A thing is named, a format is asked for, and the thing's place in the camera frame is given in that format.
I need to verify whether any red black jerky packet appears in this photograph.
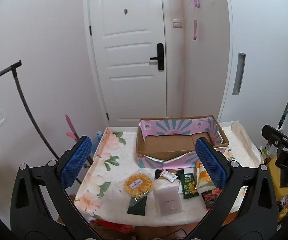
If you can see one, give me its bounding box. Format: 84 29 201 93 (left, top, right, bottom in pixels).
201 188 222 210

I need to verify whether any chiffon cake packet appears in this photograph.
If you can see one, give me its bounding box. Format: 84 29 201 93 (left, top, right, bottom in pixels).
196 161 214 193

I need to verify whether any green cracker packet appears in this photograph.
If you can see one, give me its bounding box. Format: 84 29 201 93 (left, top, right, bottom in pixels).
179 173 199 199

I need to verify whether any frosted white snack packet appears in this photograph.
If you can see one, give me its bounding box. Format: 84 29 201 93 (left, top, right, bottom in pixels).
154 186 183 216

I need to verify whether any small white candy bar packet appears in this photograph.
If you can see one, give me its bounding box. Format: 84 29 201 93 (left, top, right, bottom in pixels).
160 170 178 183

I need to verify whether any yellow noodle snack bag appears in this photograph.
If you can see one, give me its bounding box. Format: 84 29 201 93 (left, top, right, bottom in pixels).
123 170 154 216

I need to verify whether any white wardrobe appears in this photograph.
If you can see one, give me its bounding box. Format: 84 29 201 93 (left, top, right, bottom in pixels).
219 0 288 147

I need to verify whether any black gold snack packet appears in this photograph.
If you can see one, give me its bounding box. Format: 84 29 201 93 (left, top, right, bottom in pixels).
154 169 184 179

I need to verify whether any floral tablecloth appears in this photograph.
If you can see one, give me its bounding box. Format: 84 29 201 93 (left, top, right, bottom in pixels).
73 120 265 224

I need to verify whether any pink cardboard box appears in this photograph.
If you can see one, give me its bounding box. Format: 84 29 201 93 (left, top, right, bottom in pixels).
136 115 229 170

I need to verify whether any white door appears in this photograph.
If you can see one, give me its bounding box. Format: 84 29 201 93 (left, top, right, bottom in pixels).
89 0 167 127

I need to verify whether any black door handle lock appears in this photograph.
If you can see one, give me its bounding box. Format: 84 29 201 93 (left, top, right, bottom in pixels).
150 43 165 71

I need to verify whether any wall light switch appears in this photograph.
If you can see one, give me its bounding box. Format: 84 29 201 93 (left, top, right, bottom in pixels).
173 18 183 28

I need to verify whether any pink hanging strap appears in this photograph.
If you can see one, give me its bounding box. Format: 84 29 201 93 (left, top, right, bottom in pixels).
190 0 202 41

